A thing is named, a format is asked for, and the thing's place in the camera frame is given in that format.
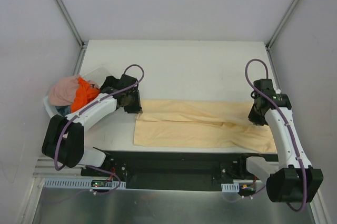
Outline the cream yellow t shirt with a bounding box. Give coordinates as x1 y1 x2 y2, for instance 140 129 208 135
133 99 276 153

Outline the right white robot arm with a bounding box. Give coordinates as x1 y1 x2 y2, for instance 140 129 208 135
237 79 323 204

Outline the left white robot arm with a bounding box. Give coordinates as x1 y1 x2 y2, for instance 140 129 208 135
42 74 142 176

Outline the black t shirt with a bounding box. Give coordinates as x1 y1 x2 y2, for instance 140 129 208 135
100 76 123 94

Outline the white plastic laundry basket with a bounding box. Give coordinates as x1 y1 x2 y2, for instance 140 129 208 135
44 67 110 117

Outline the orange t shirt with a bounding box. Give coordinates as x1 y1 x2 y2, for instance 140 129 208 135
71 77 101 113

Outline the blue t shirt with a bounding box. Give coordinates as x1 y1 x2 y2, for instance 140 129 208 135
55 106 71 116

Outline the pink t shirt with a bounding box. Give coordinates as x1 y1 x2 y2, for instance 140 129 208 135
48 75 80 106

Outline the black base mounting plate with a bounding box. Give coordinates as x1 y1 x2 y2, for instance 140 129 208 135
78 149 280 190

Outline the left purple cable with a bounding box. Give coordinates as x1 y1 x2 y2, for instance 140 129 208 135
39 64 146 205

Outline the right white cable duct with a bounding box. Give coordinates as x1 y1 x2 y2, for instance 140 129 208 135
221 182 240 193

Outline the white cable duct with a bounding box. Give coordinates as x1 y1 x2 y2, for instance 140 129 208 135
221 182 240 193
44 178 126 190

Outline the right aluminium frame post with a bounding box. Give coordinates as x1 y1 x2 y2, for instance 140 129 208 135
265 0 301 52

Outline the aluminium frame post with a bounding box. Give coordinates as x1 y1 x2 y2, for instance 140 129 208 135
265 0 301 52
54 0 84 48

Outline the left white cable duct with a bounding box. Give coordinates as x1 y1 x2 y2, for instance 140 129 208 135
44 178 126 190

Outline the left aluminium frame post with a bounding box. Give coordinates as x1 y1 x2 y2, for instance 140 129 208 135
54 0 84 48

